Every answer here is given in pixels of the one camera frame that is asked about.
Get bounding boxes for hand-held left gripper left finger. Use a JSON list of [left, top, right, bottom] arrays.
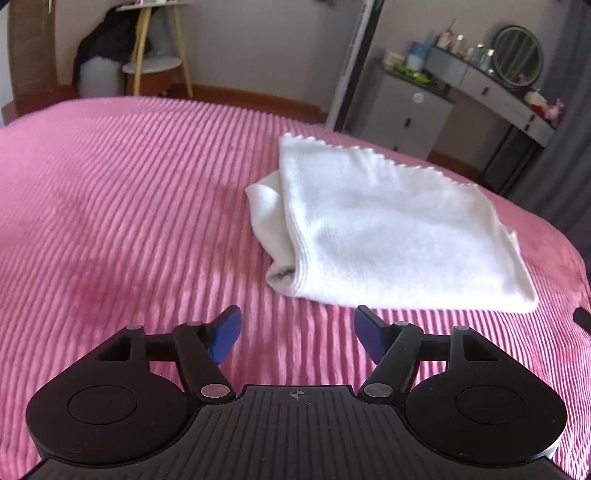
[[91, 305, 243, 403]]

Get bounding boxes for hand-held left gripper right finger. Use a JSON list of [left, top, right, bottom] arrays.
[[353, 305, 505, 403]]

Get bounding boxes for white towel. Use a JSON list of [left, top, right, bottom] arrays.
[[245, 132, 540, 315]]

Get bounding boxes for pink ribbed blanket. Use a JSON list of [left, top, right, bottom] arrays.
[[0, 95, 591, 480]]

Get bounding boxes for grey curtain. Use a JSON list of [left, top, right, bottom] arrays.
[[507, 0, 591, 260]]

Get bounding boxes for pink plush toy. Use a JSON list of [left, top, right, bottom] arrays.
[[545, 99, 567, 126]]

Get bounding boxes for red white plush toy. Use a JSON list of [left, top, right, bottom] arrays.
[[524, 89, 548, 114]]

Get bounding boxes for grey bedside cabinet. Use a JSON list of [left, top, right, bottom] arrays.
[[358, 62, 456, 161]]

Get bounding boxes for grey vanity desk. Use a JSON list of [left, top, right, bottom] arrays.
[[424, 45, 557, 186]]

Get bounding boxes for green packet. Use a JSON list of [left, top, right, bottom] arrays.
[[392, 64, 430, 82]]

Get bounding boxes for round vanity mirror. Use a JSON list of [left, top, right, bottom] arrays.
[[492, 25, 545, 89]]

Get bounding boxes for wooden side table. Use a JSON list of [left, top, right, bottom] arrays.
[[115, 0, 195, 98]]

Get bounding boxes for tall white black panel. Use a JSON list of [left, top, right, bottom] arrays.
[[325, 0, 385, 133]]

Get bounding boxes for blue tissue pack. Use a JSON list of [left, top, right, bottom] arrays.
[[406, 41, 430, 70]]

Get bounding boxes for white bag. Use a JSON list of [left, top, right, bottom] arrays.
[[79, 58, 124, 99]]

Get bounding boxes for row of cosmetic bottles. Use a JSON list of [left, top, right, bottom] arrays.
[[436, 18, 498, 75]]

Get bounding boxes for dark clothing pile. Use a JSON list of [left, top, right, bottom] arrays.
[[73, 9, 153, 88]]

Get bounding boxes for brown wooden door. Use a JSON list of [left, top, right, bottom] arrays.
[[9, 0, 79, 117]]

